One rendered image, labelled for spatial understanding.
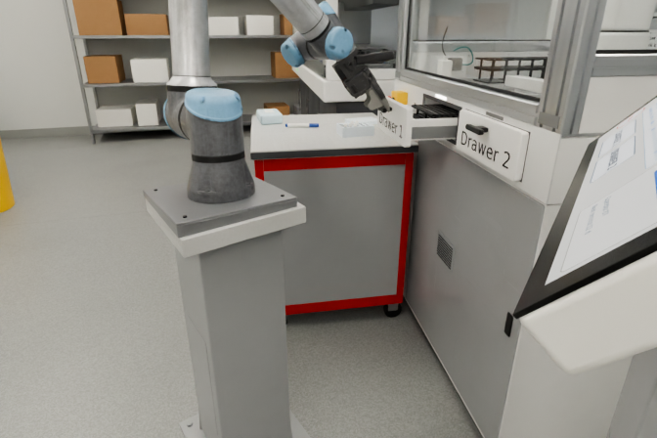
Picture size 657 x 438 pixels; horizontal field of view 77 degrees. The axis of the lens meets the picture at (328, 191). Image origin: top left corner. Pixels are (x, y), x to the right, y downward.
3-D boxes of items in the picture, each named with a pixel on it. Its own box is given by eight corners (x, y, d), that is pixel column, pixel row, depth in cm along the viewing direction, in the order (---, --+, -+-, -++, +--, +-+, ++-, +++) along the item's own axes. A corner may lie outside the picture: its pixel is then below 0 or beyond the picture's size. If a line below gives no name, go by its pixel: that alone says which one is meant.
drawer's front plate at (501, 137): (513, 182, 92) (522, 133, 88) (456, 148, 119) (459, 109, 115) (521, 181, 92) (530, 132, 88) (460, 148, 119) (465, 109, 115)
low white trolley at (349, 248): (263, 338, 164) (250, 152, 137) (260, 258, 221) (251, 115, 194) (404, 323, 173) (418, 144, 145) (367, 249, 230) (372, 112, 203)
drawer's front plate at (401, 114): (404, 148, 119) (407, 109, 115) (376, 126, 145) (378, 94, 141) (410, 148, 119) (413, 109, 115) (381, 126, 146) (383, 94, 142)
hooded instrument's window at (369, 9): (325, 80, 203) (325, -24, 187) (293, 58, 367) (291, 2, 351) (538, 76, 221) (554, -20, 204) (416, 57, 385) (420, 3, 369)
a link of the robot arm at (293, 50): (295, 43, 105) (325, 19, 108) (273, 45, 113) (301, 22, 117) (310, 70, 109) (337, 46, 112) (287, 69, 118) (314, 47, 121)
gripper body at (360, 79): (351, 97, 130) (329, 64, 125) (373, 80, 129) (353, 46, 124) (357, 101, 122) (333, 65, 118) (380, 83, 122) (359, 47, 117)
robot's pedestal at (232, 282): (216, 512, 105) (177, 243, 77) (179, 426, 127) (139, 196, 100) (316, 447, 121) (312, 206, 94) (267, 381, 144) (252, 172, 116)
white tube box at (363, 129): (342, 138, 154) (342, 127, 153) (336, 132, 162) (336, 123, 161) (373, 135, 157) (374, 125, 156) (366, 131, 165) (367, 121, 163)
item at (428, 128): (409, 141, 120) (411, 119, 118) (383, 122, 144) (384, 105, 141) (535, 136, 126) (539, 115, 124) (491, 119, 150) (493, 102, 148)
